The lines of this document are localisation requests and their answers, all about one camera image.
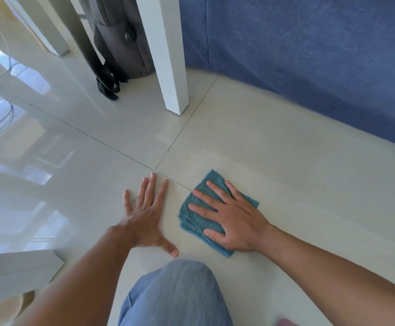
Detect person's right forearm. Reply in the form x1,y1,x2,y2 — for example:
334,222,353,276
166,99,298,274
257,223,395,326

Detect grey furniture leg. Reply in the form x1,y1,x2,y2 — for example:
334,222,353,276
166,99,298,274
46,0,107,82

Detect person's blue jeans leg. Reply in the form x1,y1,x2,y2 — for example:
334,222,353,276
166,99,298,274
117,259,234,326

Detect person's right hand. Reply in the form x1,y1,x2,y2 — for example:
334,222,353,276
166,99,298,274
188,180,273,253

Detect grey backpack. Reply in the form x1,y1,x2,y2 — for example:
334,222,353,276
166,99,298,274
78,0,157,101

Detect person's left hand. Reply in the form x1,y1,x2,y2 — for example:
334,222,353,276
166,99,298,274
123,173,180,259

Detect blue fabric sofa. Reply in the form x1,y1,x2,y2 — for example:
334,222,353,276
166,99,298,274
178,0,395,152

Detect teal cleaning cloth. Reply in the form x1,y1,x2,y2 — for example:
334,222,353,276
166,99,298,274
178,170,260,258

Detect white square table leg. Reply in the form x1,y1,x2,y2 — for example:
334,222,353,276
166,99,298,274
0,249,65,308
0,0,70,57
135,0,189,116

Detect person's left forearm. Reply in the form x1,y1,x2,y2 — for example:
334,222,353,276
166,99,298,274
12,225,134,326

